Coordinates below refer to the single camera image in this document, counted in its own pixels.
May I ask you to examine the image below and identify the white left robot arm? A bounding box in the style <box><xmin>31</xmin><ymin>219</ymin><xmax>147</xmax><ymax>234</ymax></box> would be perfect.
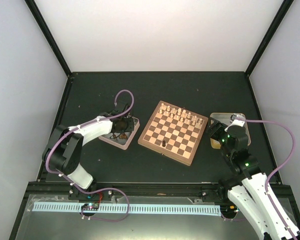
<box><xmin>42</xmin><ymin>103</ymin><xmax>135</xmax><ymax>200</ymax></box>

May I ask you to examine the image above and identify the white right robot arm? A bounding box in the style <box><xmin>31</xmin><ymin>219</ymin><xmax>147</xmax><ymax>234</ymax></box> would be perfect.
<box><xmin>207</xmin><ymin>114</ymin><xmax>300</xmax><ymax>240</ymax></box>

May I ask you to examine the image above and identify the wooden chess board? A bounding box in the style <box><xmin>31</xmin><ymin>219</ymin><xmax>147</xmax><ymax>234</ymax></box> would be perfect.
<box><xmin>138</xmin><ymin>100</ymin><xmax>209</xmax><ymax>166</ymax></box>

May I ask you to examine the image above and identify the white chess pieces row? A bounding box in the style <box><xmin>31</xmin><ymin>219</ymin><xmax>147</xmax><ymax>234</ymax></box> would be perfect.
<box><xmin>153</xmin><ymin>102</ymin><xmax>207</xmax><ymax>131</ymax></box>

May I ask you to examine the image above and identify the pink metal tray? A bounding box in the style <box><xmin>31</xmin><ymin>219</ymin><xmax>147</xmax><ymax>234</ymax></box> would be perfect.
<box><xmin>98</xmin><ymin>115</ymin><xmax>140</xmax><ymax>150</ymax></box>

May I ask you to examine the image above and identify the yellow metal tray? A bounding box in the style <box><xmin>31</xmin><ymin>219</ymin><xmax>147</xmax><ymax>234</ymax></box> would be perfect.
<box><xmin>207</xmin><ymin>112</ymin><xmax>251</xmax><ymax>149</ymax></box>

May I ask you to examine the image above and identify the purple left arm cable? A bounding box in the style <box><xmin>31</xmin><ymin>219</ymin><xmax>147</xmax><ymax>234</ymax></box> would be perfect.
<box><xmin>44</xmin><ymin>89</ymin><xmax>135</xmax><ymax>196</ymax></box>

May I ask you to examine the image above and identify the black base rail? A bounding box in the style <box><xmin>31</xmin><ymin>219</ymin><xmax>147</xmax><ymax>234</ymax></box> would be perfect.
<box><xmin>27</xmin><ymin>181</ymin><xmax>293</xmax><ymax>201</ymax></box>

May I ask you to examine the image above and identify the light blue slotted cable duct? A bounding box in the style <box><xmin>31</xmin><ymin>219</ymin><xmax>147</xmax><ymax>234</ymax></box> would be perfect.
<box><xmin>32</xmin><ymin>202</ymin><xmax>221</xmax><ymax>217</ymax></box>

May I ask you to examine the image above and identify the black frame post right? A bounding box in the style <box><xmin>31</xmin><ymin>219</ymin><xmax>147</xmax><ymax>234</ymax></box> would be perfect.
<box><xmin>245</xmin><ymin>0</ymin><xmax>294</xmax><ymax>77</ymax></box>

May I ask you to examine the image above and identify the black frame post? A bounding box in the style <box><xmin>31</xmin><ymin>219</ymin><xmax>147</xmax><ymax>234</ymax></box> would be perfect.
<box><xmin>245</xmin><ymin>0</ymin><xmax>294</xmax><ymax>77</ymax></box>
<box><xmin>25</xmin><ymin>0</ymin><xmax>72</xmax><ymax>77</ymax></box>

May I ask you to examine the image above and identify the black frame post left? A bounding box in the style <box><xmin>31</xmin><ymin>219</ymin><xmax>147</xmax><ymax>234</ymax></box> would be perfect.
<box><xmin>25</xmin><ymin>0</ymin><xmax>72</xmax><ymax>77</ymax></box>

